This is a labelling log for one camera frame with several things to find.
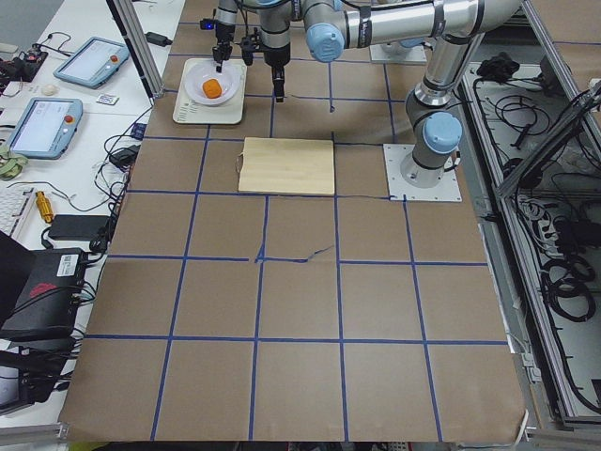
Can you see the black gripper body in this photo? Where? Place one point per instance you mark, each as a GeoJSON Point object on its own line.
{"type": "Point", "coordinates": [273, 57]}
{"type": "Point", "coordinates": [224, 34]}

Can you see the orange fruit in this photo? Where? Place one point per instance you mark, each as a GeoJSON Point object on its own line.
{"type": "Point", "coordinates": [212, 88]}

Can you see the white round plate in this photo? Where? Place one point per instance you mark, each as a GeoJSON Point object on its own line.
{"type": "Point", "coordinates": [229, 78]}

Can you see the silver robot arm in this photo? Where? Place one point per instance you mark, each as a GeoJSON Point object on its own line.
{"type": "Point", "coordinates": [454, 28]}
{"type": "Point", "coordinates": [226, 12]}

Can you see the cream bear tray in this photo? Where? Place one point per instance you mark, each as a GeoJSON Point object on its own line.
{"type": "Point", "coordinates": [192, 104]}

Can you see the black power adapter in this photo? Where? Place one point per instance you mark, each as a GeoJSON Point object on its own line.
{"type": "Point", "coordinates": [157, 39]}

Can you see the bamboo cutting board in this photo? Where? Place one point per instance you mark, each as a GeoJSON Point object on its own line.
{"type": "Point", "coordinates": [287, 166]}

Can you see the small white card box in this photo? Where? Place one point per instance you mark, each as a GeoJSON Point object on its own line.
{"type": "Point", "coordinates": [107, 99]}

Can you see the upper blue teach pendant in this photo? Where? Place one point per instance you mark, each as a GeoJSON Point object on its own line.
{"type": "Point", "coordinates": [94, 63]}

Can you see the blue teach pendant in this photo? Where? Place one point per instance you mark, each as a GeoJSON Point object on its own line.
{"type": "Point", "coordinates": [46, 128]}
{"type": "Point", "coordinates": [94, 63]}

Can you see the lower blue teach pendant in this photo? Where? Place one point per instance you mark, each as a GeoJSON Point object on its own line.
{"type": "Point", "coordinates": [46, 128]}

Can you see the black power brick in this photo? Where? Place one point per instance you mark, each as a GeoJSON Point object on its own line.
{"type": "Point", "coordinates": [69, 227]}

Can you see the gold cylindrical connector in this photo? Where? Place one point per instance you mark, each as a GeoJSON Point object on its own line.
{"type": "Point", "coordinates": [44, 207]}

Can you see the green tape dispenser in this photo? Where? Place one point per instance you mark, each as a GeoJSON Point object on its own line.
{"type": "Point", "coordinates": [12, 164]}

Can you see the white keyboard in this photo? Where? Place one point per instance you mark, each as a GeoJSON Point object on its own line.
{"type": "Point", "coordinates": [16, 203]}

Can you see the right side equipment rack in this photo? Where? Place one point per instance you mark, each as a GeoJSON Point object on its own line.
{"type": "Point", "coordinates": [533, 104]}

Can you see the black red computer box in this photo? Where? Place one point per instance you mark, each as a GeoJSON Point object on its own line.
{"type": "Point", "coordinates": [39, 292]}

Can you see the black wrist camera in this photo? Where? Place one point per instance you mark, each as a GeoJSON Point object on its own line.
{"type": "Point", "coordinates": [207, 24]}

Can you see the aluminium frame post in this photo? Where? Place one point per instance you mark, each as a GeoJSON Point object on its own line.
{"type": "Point", "coordinates": [130, 28]}

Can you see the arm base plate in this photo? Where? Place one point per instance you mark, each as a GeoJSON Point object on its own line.
{"type": "Point", "coordinates": [407, 181]}
{"type": "Point", "coordinates": [396, 53]}

